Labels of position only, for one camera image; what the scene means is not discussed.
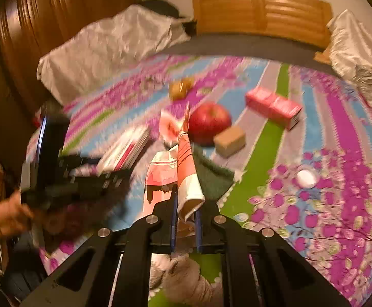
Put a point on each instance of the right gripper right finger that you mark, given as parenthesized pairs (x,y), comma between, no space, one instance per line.
(260,268)

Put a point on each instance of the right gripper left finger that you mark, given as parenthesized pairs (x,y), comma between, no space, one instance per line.
(112,268)

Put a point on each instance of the grey paper ball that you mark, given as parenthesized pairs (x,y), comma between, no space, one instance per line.
(177,279)

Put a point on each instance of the red white paper carton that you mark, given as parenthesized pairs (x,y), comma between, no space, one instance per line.
(174,167)

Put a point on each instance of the tan sponge block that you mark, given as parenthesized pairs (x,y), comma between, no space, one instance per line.
(230,141)

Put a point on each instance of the person left hand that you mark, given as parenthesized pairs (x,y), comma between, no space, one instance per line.
(17,218)

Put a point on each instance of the red white cigarette box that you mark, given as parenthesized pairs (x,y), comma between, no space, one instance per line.
(124,152)

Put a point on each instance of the white round cap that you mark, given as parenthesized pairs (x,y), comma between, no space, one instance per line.
(306,178)

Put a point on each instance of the left white satin cover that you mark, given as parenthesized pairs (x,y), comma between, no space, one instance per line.
(103,48)

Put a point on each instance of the white satin cover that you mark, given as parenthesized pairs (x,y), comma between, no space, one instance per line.
(103,48)
(350,52)

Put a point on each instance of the dark green cloth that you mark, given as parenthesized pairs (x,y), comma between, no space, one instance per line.
(215,180)

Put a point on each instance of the crumpled red white wrapper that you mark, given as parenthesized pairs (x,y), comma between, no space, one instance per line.
(170,127)

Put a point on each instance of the floral striped bedspread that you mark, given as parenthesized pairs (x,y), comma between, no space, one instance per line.
(329,225)

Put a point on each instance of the small golden ornament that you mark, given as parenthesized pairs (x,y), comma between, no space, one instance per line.
(179,89)

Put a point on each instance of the red apple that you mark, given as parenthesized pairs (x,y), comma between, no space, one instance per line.
(207,121)

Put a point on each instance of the brown wooden wardrobe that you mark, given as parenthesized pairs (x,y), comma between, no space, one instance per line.
(29,29)

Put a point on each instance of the pink rectangular box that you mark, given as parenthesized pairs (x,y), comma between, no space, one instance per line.
(277,108)

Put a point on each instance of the right white satin cover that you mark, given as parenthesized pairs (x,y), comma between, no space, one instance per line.
(350,52)

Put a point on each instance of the wooden headboard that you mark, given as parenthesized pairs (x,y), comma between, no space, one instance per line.
(299,20)

